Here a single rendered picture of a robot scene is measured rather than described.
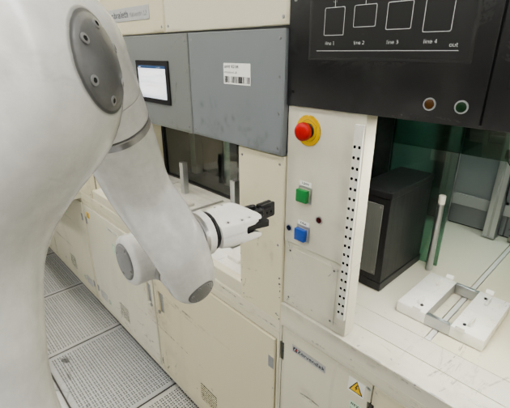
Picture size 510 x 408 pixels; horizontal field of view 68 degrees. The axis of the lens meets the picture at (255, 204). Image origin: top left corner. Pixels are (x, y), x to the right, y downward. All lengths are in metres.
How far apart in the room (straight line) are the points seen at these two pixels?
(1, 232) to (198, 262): 0.34
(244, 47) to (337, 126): 0.30
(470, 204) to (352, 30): 1.06
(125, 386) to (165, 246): 1.65
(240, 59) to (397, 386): 0.82
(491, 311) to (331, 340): 0.42
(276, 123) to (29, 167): 0.72
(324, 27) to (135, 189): 0.50
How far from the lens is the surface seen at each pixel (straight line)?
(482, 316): 1.13
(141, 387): 2.12
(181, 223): 0.53
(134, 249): 0.61
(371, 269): 1.16
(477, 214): 1.70
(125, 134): 0.45
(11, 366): 0.30
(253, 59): 0.94
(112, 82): 0.24
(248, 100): 0.96
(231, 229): 0.69
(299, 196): 0.89
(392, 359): 0.97
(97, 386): 2.19
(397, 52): 0.73
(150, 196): 0.51
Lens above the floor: 1.51
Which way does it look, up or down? 22 degrees down
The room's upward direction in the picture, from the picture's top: straight up
